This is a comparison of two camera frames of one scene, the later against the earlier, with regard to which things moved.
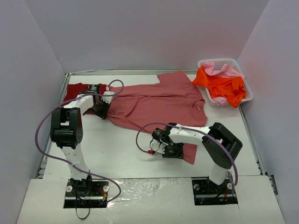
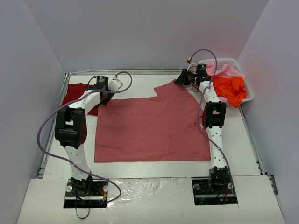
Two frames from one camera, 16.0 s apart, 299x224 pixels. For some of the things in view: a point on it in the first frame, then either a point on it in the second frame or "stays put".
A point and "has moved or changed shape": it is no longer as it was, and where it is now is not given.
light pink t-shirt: (225, 70) stays put
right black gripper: (174, 152) to (184, 77)
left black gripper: (101, 109) to (105, 97)
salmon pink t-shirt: (175, 101) has moved or changed shape
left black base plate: (83, 193) stays put
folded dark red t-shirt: (73, 90) stays put
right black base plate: (206, 192) stays put
